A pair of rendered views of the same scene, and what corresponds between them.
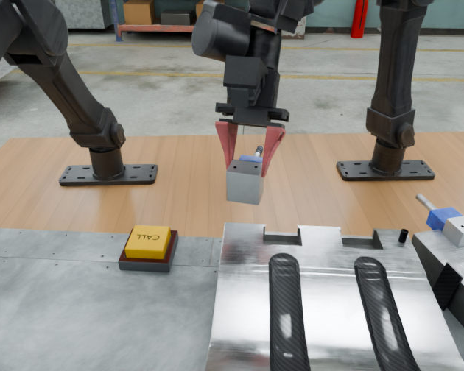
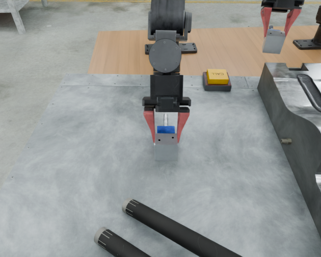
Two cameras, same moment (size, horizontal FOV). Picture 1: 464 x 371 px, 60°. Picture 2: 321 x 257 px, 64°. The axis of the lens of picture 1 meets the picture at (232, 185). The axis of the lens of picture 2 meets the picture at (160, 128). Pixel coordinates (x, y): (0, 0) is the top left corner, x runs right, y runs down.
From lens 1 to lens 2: 0.39 m
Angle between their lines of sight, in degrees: 10
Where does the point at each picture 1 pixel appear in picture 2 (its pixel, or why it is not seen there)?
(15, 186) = (121, 55)
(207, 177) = (224, 49)
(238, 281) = (286, 84)
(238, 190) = (271, 45)
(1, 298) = not seen: hidden behind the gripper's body
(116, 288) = (208, 98)
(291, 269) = (308, 80)
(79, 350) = (206, 121)
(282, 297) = (309, 91)
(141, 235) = (214, 73)
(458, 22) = not seen: outside the picture
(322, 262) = not seen: outside the picture
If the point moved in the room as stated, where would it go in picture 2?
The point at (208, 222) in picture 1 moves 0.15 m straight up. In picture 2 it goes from (237, 70) to (246, 26)
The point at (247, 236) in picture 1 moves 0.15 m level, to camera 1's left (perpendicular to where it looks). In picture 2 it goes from (279, 68) to (226, 68)
